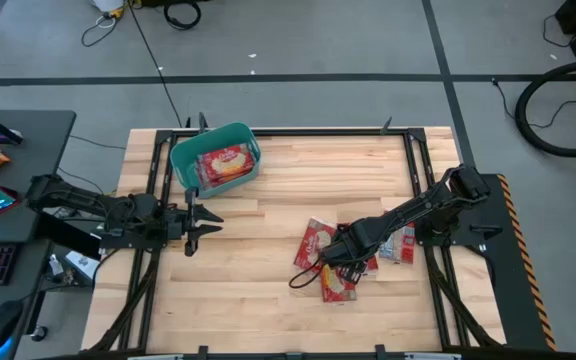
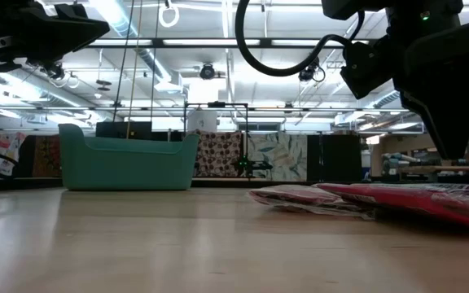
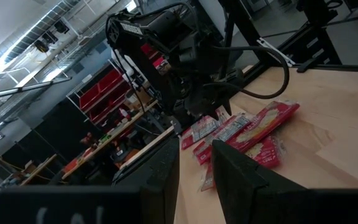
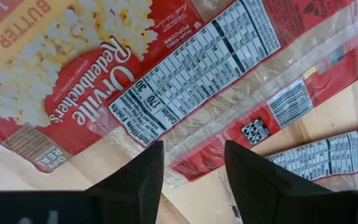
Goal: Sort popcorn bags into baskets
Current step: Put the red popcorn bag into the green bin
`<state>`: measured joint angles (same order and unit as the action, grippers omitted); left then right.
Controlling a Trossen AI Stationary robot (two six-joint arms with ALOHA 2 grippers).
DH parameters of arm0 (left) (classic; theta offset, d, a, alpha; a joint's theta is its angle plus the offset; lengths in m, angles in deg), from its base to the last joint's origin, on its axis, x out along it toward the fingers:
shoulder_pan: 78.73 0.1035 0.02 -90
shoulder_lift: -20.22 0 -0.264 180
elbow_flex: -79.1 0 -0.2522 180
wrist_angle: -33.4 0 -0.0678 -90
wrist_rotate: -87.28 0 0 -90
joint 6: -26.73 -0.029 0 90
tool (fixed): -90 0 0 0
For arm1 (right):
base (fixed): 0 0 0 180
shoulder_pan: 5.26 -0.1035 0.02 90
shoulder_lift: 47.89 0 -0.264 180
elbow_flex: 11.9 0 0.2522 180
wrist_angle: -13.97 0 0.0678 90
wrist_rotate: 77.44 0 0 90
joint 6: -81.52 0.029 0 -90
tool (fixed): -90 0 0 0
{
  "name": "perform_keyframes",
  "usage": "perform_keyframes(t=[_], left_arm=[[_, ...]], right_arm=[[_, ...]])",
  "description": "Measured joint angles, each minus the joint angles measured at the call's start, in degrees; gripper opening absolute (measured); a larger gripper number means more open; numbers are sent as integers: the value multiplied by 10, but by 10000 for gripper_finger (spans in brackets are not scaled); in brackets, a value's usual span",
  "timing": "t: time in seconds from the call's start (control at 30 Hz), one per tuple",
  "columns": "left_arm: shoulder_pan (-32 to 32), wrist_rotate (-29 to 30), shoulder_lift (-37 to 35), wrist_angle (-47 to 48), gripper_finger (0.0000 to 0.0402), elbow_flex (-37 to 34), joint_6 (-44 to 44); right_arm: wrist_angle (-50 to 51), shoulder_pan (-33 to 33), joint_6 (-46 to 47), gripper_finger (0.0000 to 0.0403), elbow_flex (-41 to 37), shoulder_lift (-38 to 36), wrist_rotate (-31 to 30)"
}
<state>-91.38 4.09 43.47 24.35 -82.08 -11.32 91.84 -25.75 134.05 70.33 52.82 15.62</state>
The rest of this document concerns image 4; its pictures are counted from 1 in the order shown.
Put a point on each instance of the red popcorn bag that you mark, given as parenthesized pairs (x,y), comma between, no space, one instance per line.
(322,155)
(73,77)
(197,68)

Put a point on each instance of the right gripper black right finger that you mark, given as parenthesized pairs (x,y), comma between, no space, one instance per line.
(269,199)

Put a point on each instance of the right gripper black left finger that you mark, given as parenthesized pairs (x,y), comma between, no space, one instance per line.
(135,193)

